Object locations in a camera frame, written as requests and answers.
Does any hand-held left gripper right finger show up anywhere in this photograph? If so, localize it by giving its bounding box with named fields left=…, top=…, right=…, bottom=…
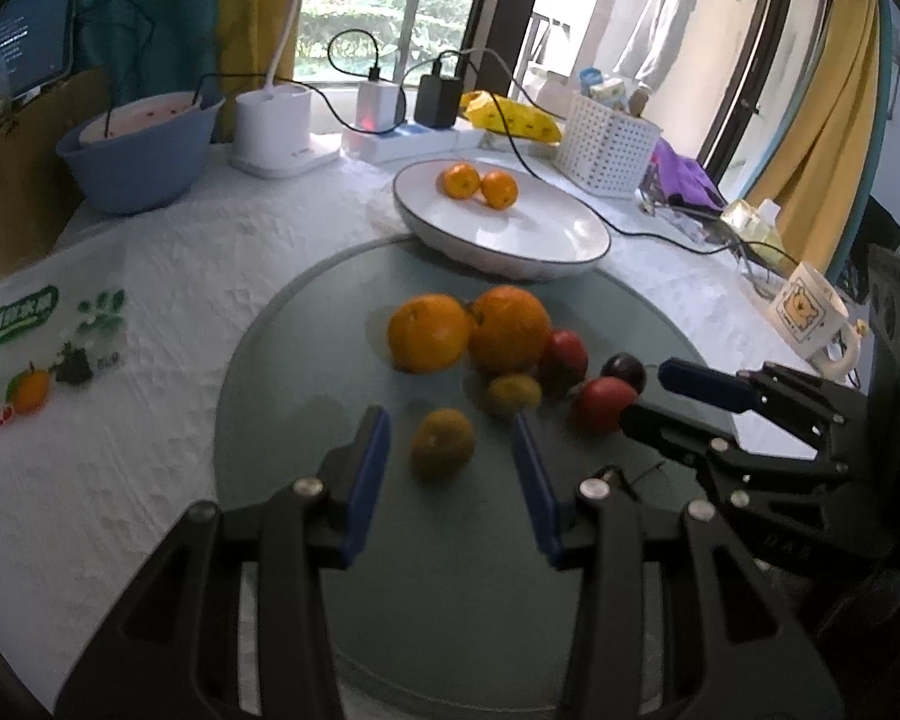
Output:
left=511, top=411, right=845, bottom=720

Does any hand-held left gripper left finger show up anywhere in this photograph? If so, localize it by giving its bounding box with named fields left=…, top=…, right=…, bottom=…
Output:
left=56, top=405, right=391, bottom=720

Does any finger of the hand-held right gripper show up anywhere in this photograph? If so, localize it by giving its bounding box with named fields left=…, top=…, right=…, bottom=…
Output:
left=658, top=358, right=869, bottom=470
left=619, top=397, right=848, bottom=500

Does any red cherry tomato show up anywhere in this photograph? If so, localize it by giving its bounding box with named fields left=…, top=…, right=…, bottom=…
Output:
left=574, top=377, right=638, bottom=433
left=541, top=330, right=589, bottom=392

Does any dark cherry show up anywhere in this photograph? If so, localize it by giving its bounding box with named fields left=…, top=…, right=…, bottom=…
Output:
left=601, top=352, right=647, bottom=395

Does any small green kiwi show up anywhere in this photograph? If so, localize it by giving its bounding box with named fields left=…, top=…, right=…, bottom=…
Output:
left=485, top=373, right=544, bottom=419
left=409, top=409, right=476, bottom=483

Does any large orange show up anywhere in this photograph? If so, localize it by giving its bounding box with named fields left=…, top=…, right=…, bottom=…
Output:
left=469, top=286, right=554, bottom=376
left=388, top=294, right=472, bottom=374

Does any white plate with dark rim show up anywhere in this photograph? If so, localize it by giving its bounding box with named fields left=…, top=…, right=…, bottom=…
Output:
left=392, top=157, right=612, bottom=280

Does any white mug with bear print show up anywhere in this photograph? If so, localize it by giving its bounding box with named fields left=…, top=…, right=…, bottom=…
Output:
left=766, top=262, right=865, bottom=385

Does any round glass turntable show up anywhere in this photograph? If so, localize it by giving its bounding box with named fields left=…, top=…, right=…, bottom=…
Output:
left=214, top=236, right=745, bottom=720

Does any yellow-green tissue pack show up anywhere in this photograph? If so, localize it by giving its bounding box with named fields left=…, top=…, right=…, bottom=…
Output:
left=720, top=199, right=785, bottom=257

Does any purple cloth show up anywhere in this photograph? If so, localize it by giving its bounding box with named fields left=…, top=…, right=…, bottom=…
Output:
left=649, top=139, right=730, bottom=212

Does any white perforated basket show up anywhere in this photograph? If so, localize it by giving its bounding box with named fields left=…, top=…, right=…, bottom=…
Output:
left=555, top=90, right=662, bottom=198

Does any small mandarin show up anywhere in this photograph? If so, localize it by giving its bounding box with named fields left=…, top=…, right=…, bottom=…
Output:
left=440, top=163, right=483, bottom=201
left=480, top=170, right=520, bottom=210

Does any white printed tablecloth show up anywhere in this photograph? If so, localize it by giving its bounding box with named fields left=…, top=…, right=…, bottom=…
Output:
left=0, top=139, right=871, bottom=720

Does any patterned tissue pack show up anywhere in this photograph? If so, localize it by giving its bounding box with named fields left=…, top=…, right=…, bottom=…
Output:
left=592, top=79, right=632, bottom=112

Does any yellow curtain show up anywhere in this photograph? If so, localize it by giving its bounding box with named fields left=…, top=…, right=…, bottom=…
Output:
left=746, top=0, right=884, bottom=287
left=217, top=0, right=308, bottom=95

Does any yellow plastic bag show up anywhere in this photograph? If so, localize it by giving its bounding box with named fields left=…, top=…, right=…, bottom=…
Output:
left=461, top=90, right=567, bottom=144

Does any white power strip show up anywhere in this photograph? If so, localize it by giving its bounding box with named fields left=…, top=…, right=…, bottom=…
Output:
left=341, top=124, right=488, bottom=164

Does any white desk lamp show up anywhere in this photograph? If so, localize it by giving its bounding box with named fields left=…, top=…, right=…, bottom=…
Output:
left=230, top=0, right=342, bottom=181

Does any hanging grey garment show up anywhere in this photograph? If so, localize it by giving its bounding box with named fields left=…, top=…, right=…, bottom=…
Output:
left=615, top=0, right=715, bottom=95

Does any white charger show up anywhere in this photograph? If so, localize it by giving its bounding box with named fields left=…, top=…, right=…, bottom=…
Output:
left=356, top=79, right=407, bottom=133

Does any black charger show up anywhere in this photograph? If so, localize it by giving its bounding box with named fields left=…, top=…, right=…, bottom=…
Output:
left=415, top=75, right=464, bottom=129

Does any blue plastic basin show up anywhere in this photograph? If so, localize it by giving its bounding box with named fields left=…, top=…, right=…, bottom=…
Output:
left=55, top=92, right=226, bottom=215

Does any pink bowl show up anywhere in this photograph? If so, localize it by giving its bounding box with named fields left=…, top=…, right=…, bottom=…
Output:
left=81, top=92, right=205, bottom=148

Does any olive patterned cloth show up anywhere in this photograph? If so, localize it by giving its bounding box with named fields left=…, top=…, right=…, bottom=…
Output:
left=0, top=67, right=113, bottom=287

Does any black balcony railing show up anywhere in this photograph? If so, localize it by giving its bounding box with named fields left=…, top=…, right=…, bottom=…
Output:
left=300, top=0, right=481, bottom=82

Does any teal curtain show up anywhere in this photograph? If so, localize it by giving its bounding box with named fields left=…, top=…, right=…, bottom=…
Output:
left=15, top=0, right=230, bottom=102

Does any tablet screen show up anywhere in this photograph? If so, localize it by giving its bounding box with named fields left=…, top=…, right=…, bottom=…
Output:
left=0, top=0, right=82, bottom=100

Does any long black charger cable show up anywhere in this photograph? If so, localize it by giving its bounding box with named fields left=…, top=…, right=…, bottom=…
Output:
left=420, top=47, right=807, bottom=272

